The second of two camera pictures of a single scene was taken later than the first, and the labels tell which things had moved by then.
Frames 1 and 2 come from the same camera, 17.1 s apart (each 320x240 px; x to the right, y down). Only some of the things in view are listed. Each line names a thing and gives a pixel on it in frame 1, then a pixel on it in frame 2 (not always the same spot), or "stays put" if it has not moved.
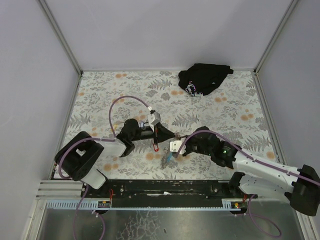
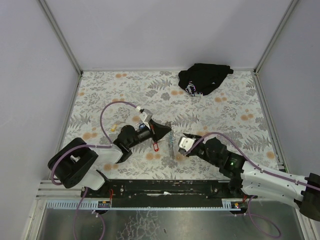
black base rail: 163,190 stays put
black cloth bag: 200,79 stays put
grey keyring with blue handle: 168,157 → 171,142
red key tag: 156,147 stays put
